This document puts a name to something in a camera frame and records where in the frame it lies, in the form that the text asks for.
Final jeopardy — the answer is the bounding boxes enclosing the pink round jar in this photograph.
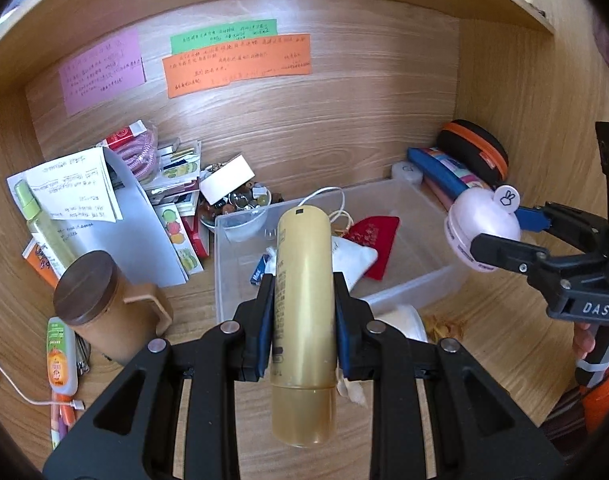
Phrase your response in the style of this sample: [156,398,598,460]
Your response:
[444,184,521,273]

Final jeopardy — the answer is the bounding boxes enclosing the clear plastic storage bin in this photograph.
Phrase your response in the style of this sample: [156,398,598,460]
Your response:
[214,180,467,322]

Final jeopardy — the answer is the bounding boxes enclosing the red fabric charm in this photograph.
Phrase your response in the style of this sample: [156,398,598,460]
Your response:
[343,216,401,281]

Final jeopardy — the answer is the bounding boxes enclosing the gold cosmetic tube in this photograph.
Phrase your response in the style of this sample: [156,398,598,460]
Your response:
[271,205,337,448]

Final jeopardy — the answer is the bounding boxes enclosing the white drawstring pouch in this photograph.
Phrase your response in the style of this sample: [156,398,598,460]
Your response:
[264,236,377,290]

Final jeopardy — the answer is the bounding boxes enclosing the blue Max staples box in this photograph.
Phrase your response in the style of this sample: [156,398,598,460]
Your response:
[250,254,271,286]

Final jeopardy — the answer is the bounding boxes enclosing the cream round lidded container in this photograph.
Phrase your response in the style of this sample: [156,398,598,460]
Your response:
[374,304,428,342]

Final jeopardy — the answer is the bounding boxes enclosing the orange sleeve forearm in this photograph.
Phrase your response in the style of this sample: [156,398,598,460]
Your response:
[580,368,609,434]

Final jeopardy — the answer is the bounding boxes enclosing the person's right hand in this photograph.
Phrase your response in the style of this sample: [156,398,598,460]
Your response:
[572,323,596,360]

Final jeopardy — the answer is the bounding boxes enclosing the orange white glue bottle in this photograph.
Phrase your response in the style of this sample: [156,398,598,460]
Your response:
[46,316,78,428]

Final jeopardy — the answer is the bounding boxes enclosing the gold flower ornament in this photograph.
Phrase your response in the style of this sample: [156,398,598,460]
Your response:
[423,314,465,342]

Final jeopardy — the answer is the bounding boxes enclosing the brown ceramic lidded mug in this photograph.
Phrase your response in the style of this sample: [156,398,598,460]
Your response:
[53,250,174,365]

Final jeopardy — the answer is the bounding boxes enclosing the black orange zip case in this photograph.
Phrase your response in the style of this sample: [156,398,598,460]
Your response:
[437,119,509,188]

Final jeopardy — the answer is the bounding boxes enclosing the white round tape case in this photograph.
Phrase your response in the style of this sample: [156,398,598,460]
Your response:
[391,162,423,186]

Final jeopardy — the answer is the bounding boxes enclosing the orange small box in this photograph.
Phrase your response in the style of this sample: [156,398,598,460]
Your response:
[22,238,58,288]

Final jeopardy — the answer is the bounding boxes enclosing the fruit pattern sticker box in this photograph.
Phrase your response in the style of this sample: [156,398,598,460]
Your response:
[154,204,204,275]

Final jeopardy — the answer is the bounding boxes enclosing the white paper sheets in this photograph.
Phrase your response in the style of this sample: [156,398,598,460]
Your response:
[7,148,188,287]

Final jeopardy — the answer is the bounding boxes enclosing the green spray bottle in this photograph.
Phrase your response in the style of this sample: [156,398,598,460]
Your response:
[14,180,77,278]

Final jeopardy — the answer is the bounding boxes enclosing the stack of cards and booklets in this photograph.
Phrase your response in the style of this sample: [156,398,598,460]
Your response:
[145,140,210,262]

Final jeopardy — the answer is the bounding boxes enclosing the white bowl of trinkets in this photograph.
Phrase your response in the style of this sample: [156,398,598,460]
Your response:
[197,181,273,242]

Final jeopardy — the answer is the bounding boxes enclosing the white rectangular box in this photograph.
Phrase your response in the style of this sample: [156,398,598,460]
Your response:
[199,155,254,206]

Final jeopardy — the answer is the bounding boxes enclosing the orange sticky note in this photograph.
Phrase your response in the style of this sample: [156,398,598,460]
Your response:
[162,34,312,99]

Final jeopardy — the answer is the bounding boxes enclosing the pink sticky note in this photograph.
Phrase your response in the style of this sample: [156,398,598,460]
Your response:
[58,27,146,117]

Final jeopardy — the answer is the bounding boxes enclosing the green sticky note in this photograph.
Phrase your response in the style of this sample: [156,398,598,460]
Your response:
[170,18,278,55]

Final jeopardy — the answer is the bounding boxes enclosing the white charging cable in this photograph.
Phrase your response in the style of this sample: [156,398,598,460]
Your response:
[0,349,86,411]

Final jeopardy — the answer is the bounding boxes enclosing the pink coiled cable pack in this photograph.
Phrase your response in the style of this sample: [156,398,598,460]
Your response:
[100,119,159,182]

